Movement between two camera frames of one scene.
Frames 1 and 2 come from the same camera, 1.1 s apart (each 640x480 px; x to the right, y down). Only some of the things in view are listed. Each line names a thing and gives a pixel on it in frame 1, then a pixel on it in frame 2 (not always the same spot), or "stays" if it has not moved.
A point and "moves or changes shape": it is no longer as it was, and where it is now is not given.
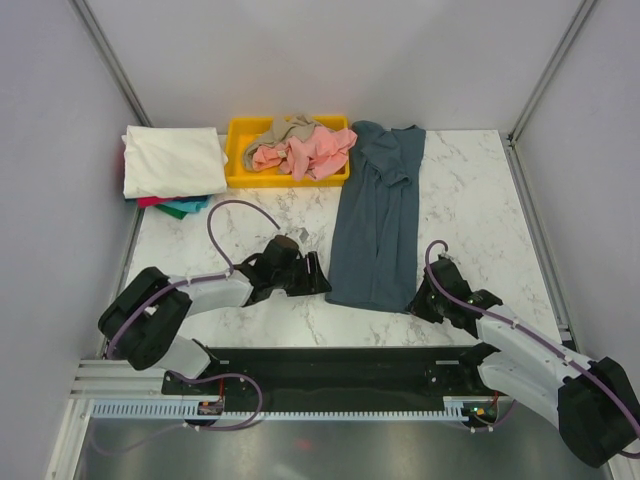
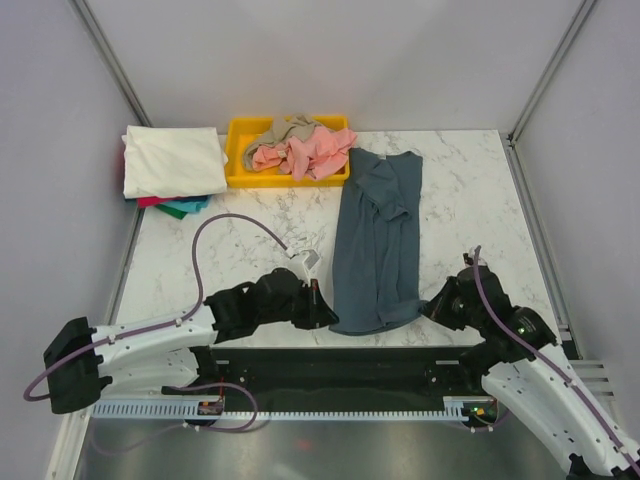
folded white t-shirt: [167, 161] stays
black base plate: [417, 373] stays
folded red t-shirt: [143, 202] stays
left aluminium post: [97, 32] stays
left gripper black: [312, 283] -> [318, 313]
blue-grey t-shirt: [375, 252] moves or changes shape
